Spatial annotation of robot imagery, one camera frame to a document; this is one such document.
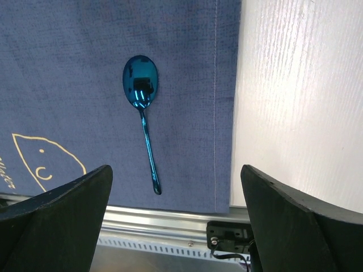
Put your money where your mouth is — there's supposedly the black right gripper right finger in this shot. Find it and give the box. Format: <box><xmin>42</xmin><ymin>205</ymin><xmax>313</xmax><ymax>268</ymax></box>
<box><xmin>240</xmin><ymin>165</ymin><xmax>362</xmax><ymax>271</ymax></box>

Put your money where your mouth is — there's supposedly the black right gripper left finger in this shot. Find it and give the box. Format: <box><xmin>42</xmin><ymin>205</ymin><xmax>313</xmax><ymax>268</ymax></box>
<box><xmin>1</xmin><ymin>165</ymin><xmax>113</xmax><ymax>271</ymax></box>

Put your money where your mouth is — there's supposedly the blue cloth placemat with fish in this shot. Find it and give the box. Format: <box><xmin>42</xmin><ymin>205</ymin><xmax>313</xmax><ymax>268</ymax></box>
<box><xmin>1</xmin><ymin>1</ymin><xmax>241</xmax><ymax>213</ymax></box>

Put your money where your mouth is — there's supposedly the blue metallic spoon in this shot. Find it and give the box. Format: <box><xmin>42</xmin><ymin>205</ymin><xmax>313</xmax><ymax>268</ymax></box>
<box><xmin>123</xmin><ymin>55</ymin><xmax>162</xmax><ymax>195</ymax></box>

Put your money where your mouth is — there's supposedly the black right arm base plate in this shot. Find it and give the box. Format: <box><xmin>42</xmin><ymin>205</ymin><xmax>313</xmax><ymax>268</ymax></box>
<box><xmin>206</xmin><ymin>221</ymin><xmax>254</xmax><ymax>254</ymax></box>

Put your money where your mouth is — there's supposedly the perforated grey cable duct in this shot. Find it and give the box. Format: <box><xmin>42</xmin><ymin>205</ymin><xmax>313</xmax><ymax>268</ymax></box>
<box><xmin>96</xmin><ymin>237</ymin><xmax>252</xmax><ymax>263</ymax></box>

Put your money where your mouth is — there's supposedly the aluminium front rail frame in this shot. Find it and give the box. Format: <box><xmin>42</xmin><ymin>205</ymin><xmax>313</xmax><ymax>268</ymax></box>
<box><xmin>98</xmin><ymin>206</ymin><xmax>250</xmax><ymax>252</ymax></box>

